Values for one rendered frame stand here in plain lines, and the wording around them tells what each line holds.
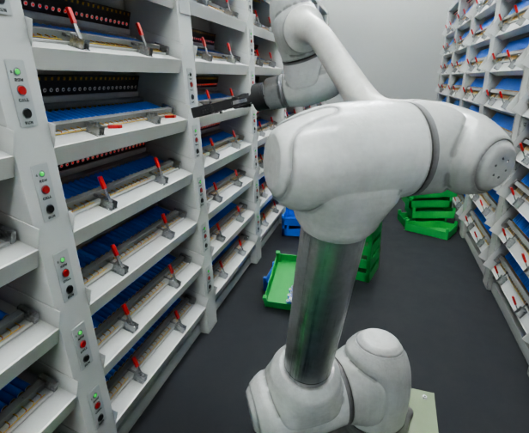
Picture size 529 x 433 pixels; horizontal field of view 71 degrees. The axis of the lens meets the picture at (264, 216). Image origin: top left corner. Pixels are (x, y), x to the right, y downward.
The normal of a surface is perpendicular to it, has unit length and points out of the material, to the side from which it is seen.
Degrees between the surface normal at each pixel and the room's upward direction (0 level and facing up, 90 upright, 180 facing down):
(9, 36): 90
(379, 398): 80
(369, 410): 87
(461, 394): 0
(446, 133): 64
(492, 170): 98
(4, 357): 19
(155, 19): 90
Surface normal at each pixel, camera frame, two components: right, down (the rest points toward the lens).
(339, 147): 0.04, -0.10
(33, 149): 0.96, 0.07
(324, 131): -0.07, -0.33
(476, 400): -0.03, -0.94
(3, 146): -0.29, 0.33
